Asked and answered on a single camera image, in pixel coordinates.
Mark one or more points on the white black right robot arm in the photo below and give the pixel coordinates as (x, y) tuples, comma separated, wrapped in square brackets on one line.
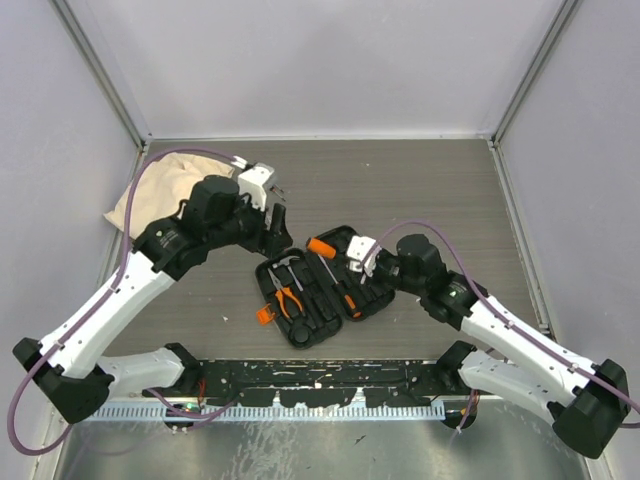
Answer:
[(585, 402)]

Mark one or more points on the black handle claw hammer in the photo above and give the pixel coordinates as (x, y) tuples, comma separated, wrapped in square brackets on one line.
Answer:
[(287, 263)]

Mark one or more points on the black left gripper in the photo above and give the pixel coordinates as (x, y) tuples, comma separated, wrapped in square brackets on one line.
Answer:
[(271, 239)]

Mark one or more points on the orange black needle nose pliers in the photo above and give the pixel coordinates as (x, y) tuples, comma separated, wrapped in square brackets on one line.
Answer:
[(288, 302)]

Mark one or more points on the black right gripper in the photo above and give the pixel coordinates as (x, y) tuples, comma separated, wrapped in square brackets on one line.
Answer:
[(383, 254)]

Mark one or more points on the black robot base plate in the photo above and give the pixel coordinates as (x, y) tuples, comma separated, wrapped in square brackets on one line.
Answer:
[(261, 383)]

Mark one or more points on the black orange grip screwdriver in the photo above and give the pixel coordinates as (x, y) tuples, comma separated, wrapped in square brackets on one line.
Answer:
[(347, 300)]

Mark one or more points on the white slotted cable duct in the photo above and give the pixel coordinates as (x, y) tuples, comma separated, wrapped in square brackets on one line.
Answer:
[(143, 411)]

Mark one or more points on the beige cloth drawstring bag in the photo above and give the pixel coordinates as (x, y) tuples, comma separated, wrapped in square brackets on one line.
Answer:
[(168, 181)]

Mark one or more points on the orange handle black shaft screwdriver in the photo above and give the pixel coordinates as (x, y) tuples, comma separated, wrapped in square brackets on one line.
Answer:
[(358, 257)]

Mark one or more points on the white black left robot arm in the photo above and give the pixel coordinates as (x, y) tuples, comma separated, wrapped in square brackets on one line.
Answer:
[(70, 366)]

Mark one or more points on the black plastic tool case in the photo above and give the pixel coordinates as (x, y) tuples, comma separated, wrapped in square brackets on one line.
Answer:
[(324, 313)]

